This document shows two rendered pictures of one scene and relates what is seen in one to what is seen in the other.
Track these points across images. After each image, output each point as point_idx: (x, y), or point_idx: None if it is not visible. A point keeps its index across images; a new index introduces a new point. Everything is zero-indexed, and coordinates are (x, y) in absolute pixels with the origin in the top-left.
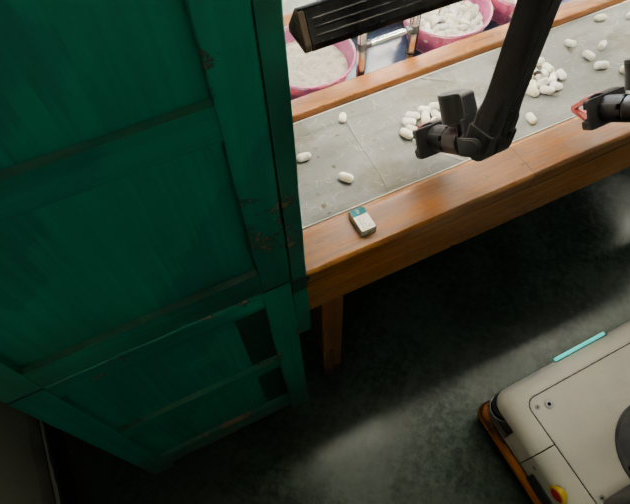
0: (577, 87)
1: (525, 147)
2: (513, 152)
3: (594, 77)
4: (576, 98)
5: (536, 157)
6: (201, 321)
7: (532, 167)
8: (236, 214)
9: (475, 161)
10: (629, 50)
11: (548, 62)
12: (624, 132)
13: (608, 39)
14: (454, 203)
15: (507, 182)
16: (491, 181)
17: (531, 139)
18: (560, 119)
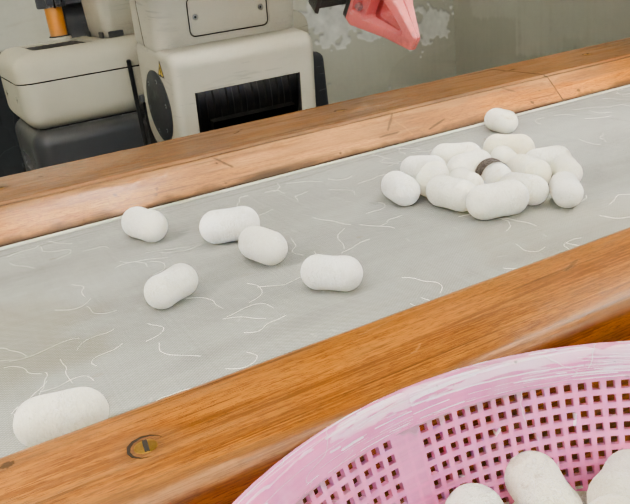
0: (343, 193)
1: (511, 78)
2: (537, 72)
3: (269, 218)
4: (355, 175)
5: (484, 76)
6: None
7: (491, 70)
8: None
9: (617, 60)
10: (44, 308)
11: (443, 230)
12: (268, 118)
13: (102, 340)
14: (629, 38)
15: (539, 58)
16: (571, 54)
17: (498, 86)
18: (414, 144)
